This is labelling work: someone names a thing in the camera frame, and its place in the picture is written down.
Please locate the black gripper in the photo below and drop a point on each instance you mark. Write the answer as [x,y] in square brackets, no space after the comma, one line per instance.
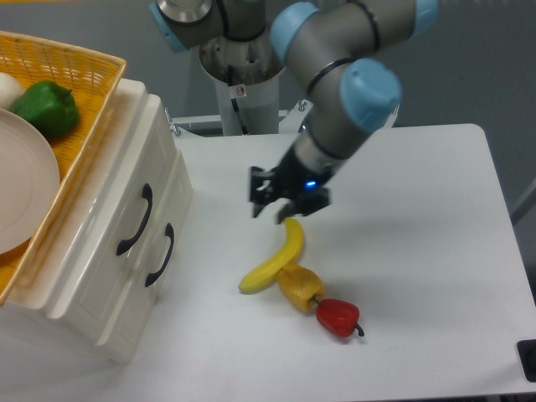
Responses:
[293,180]

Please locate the white drawer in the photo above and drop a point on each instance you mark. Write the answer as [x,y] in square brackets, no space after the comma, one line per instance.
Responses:
[122,333]
[104,257]

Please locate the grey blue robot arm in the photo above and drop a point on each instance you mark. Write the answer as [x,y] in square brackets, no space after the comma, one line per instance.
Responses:
[331,56]

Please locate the white drawer cabinet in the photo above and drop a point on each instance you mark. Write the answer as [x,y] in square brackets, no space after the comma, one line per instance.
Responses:
[24,314]

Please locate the yellow banana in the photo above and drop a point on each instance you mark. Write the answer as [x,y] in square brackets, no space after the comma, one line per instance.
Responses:
[265,273]

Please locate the yellow bell pepper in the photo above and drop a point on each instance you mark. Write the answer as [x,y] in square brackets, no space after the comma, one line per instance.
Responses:
[302,287]

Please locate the red bell pepper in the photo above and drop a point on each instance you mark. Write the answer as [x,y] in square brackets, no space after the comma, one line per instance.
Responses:
[340,318]

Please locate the yellow woven basket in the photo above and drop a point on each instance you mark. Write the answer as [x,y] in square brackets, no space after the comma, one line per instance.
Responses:
[69,88]

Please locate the green bell pepper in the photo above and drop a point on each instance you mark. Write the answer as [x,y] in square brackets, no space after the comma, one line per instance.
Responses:
[48,107]

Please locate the pink plate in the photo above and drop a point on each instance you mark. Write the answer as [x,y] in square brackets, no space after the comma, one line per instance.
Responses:
[29,180]

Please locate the black corner object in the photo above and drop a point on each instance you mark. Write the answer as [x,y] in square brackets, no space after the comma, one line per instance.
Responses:
[527,354]

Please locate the white round vegetable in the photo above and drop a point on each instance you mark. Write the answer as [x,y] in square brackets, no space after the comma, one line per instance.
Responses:
[10,91]

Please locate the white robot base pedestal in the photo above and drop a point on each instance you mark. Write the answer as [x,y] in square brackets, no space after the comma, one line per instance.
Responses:
[246,78]

